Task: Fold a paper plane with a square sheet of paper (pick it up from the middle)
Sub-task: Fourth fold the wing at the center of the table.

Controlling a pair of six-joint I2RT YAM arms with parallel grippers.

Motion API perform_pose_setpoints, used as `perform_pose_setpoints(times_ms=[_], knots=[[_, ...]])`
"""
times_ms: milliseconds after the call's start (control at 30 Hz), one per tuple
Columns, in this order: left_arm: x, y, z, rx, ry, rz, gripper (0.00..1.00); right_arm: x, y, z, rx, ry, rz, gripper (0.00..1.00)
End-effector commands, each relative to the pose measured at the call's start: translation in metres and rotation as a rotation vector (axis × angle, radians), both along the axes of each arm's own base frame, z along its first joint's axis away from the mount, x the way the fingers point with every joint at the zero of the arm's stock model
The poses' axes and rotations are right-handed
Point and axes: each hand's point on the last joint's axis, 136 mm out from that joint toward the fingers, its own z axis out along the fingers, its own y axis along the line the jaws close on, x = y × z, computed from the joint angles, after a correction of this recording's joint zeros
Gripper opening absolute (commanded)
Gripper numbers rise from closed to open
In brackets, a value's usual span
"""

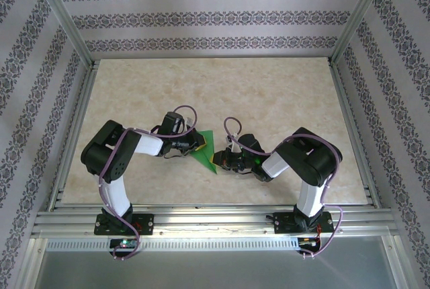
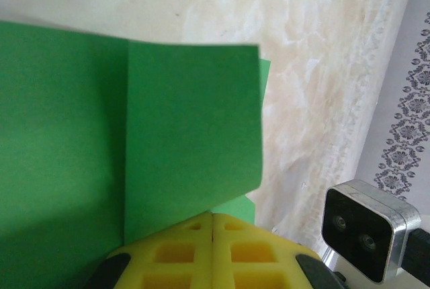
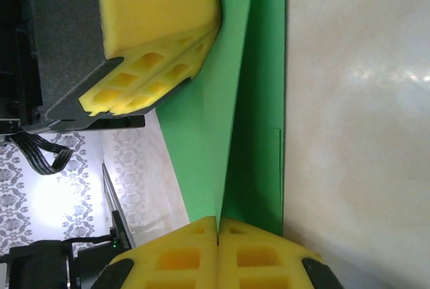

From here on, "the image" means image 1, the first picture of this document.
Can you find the green square paper sheet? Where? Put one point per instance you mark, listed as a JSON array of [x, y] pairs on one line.
[[208, 154]]

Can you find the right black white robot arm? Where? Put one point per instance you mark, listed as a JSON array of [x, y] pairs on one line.
[[312, 164]]

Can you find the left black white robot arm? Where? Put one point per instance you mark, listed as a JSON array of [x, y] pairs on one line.
[[111, 164]]

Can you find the grey sheet metal panel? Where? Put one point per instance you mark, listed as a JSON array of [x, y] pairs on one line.
[[215, 269]]

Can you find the small controller board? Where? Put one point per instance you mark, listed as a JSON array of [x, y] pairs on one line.
[[309, 242]]

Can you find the controller board green light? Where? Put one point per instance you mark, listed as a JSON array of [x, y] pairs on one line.
[[125, 243]]

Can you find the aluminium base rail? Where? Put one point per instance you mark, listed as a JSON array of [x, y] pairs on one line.
[[215, 225]]

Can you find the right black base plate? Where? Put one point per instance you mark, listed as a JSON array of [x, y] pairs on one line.
[[282, 223]]

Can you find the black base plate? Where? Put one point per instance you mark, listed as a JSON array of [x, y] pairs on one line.
[[148, 223], [282, 223]]

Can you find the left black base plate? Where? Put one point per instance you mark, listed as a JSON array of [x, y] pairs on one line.
[[148, 223]]

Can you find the aluminium side rail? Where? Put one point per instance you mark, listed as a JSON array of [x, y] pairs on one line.
[[72, 137], [356, 137]]

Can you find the aluminium frame post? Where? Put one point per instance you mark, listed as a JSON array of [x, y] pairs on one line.
[[361, 13], [64, 17]]

